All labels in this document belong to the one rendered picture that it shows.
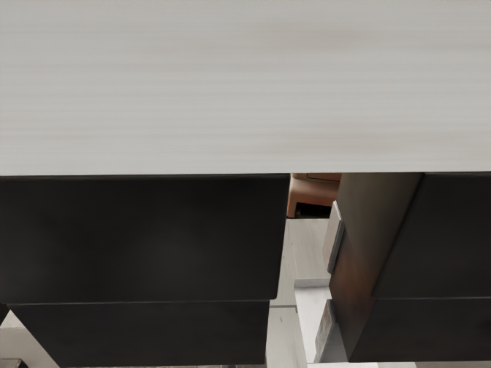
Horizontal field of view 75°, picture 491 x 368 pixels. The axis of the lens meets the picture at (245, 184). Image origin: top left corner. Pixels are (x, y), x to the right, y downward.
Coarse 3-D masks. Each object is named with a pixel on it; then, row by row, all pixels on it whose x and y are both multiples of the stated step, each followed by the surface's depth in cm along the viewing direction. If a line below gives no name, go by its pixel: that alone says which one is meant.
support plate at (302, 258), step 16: (288, 224) 57; (304, 224) 57; (320, 224) 57; (288, 240) 54; (304, 240) 54; (320, 240) 54; (288, 256) 51; (304, 256) 51; (320, 256) 51; (288, 272) 49; (304, 272) 49; (320, 272) 49; (288, 288) 47; (272, 304) 45; (288, 304) 45; (272, 320) 43; (288, 320) 43; (272, 336) 41; (288, 336) 41; (272, 352) 40; (288, 352) 40; (304, 352) 40
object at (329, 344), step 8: (328, 304) 26; (328, 312) 26; (328, 320) 26; (336, 320) 25; (320, 328) 28; (328, 328) 26; (336, 328) 25; (320, 336) 28; (328, 336) 26; (336, 336) 26; (320, 344) 28; (328, 344) 27; (336, 344) 27; (320, 352) 28; (328, 352) 28; (336, 352) 28; (344, 352) 28; (320, 360) 29; (328, 360) 29; (336, 360) 29; (344, 360) 29
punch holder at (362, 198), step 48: (384, 192) 15; (432, 192) 13; (480, 192) 13; (336, 240) 24; (384, 240) 15; (432, 240) 14; (480, 240) 14; (336, 288) 25; (384, 288) 17; (432, 288) 17; (480, 288) 17; (384, 336) 20; (432, 336) 20; (480, 336) 20
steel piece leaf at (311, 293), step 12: (300, 288) 46; (312, 288) 46; (324, 288) 46; (300, 300) 45; (312, 300) 45; (324, 300) 45; (300, 312) 44; (312, 312) 44; (300, 324) 42; (312, 324) 42; (312, 336) 41; (312, 348) 40; (312, 360) 39
